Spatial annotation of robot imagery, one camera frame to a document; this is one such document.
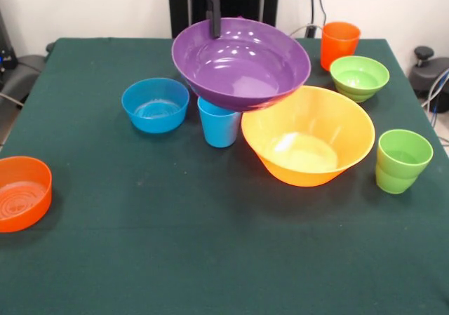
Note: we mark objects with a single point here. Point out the orange plastic cup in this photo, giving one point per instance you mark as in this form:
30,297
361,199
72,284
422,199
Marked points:
338,43

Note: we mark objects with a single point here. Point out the yellow plastic bowl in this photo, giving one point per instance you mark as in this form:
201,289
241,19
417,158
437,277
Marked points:
347,132

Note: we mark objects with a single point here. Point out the green plastic bowl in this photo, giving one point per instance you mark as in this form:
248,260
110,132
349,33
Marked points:
359,83

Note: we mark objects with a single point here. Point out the purple plastic bowl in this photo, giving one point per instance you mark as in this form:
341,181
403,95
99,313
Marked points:
242,69

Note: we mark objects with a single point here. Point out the grey chair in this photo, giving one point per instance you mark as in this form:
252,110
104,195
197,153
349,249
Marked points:
21,73

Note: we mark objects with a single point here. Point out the green plastic cup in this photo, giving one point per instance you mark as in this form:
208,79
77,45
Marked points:
400,178

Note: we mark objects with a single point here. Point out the dark green tablecloth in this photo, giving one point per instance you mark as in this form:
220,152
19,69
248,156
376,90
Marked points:
175,259

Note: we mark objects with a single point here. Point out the dark equipment box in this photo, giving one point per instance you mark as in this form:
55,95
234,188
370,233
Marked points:
5,59

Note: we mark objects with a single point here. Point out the blue plastic bowl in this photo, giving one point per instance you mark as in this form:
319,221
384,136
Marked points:
156,118

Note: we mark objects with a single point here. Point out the orange plastic bowl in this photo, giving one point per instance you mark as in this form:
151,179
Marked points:
21,209

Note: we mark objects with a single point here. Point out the blue plastic cup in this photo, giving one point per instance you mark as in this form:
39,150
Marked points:
221,129

